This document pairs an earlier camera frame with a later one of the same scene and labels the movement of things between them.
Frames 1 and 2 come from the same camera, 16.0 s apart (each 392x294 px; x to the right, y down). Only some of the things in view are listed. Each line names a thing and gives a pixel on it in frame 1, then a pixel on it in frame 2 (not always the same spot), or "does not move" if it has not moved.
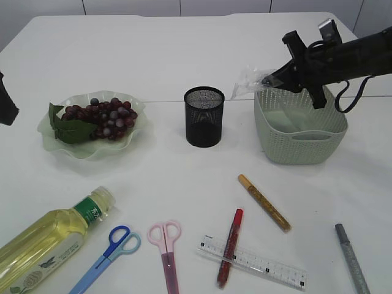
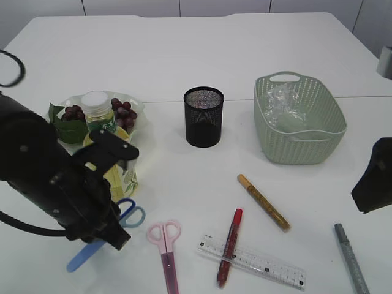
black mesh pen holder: x=204 y=106 does not move
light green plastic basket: x=292 y=131 does not move
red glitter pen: x=231 y=246 does not move
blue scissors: x=122 y=239 → x=131 y=215
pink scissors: x=164 y=235 does not move
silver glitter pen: x=359 y=275 does not move
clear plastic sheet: x=250 y=82 → x=282 y=109
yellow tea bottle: x=41 y=247 → x=97 y=106
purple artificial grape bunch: x=108 y=119 does not move
